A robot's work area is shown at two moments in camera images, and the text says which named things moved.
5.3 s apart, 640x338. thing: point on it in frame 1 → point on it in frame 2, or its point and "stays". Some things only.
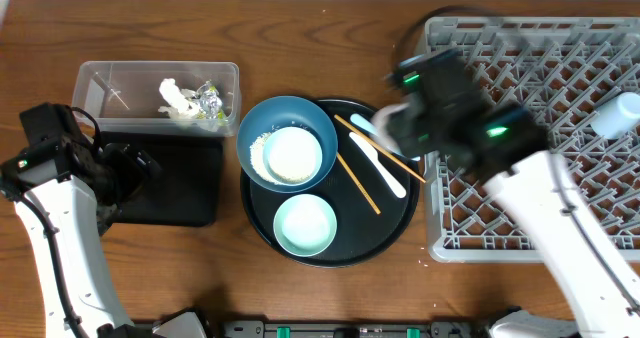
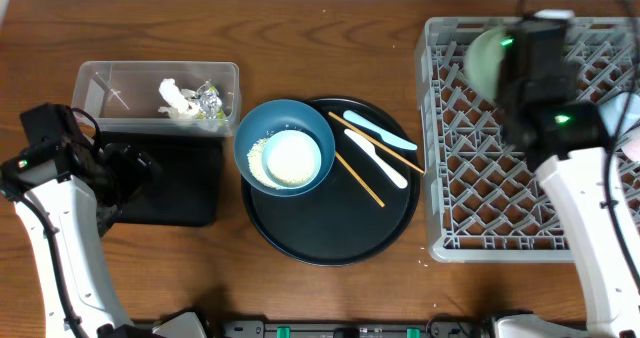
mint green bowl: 305,225 → 483,60
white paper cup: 377,125 → 631,150
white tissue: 177,105 stays
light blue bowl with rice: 292,155 stays
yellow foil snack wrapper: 211,103 stays
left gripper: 138,174 stays
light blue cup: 618,117 stays
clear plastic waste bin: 176,97 stays
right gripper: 401,126 → 571,75
